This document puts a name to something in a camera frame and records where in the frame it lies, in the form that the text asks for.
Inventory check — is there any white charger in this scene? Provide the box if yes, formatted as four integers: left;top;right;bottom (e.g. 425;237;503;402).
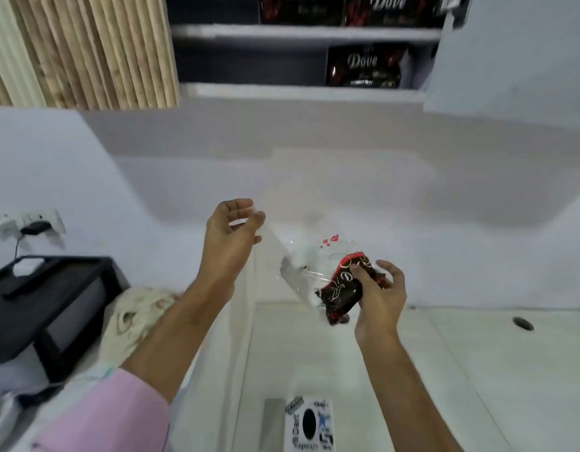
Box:
0;216;22;242

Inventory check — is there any white desk partition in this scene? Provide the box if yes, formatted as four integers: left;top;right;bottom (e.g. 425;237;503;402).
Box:
172;220;284;452

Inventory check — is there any person's left forearm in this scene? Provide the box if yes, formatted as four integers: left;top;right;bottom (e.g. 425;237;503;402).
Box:
33;277;238;452

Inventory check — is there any small white device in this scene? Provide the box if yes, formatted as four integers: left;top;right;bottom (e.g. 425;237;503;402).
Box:
12;257;44;277

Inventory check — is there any white tissue box with stickers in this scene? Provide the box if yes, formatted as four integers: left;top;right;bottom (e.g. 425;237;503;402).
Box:
262;395;334;452

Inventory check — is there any person's right hand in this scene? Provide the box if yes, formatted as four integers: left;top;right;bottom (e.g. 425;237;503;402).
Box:
348;259;407;347

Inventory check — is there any white wall socket plate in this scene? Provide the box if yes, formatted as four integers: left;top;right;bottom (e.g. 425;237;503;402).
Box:
0;209;67;240

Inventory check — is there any black metal rack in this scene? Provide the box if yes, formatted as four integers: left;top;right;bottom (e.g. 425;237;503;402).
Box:
0;255;130;387

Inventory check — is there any beige crumpled cloth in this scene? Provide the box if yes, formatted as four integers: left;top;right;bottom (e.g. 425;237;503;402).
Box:
103;286;182;372

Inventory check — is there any pink shirt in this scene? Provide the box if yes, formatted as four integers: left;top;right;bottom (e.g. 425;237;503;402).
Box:
33;369;171;452

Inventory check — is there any black clear tissue packet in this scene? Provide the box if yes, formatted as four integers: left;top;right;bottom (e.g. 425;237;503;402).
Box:
279;234;387;327

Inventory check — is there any person's left hand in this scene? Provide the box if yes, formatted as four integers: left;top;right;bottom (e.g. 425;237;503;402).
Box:
198;198;266;293

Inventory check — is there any person's right forearm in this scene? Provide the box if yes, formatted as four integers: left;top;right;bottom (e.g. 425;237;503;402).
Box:
358;331;465;452

